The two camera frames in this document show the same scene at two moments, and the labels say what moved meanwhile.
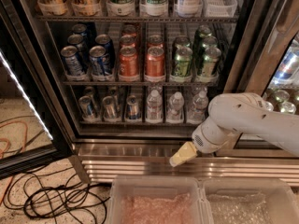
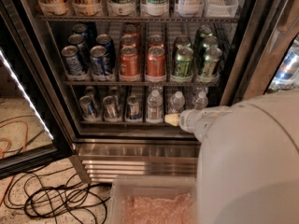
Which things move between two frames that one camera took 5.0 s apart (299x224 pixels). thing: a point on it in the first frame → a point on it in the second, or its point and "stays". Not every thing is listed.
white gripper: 203,139 → 187,119
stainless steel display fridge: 135,68 stays
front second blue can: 100,62 stays
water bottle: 176,107 stays
